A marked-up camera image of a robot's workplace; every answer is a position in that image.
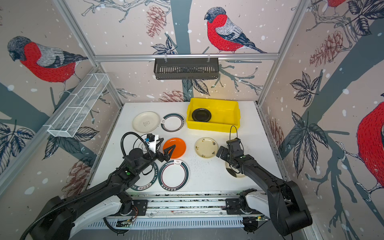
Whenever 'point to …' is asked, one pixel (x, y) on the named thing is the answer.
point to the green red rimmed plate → (173, 175)
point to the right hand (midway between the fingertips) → (223, 155)
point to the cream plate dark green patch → (232, 173)
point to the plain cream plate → (146, 122)
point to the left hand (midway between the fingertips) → (168, 143)
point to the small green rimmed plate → (172, 122)
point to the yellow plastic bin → (225, 115)
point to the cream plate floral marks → (206, 147)
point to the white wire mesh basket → (70, 119)
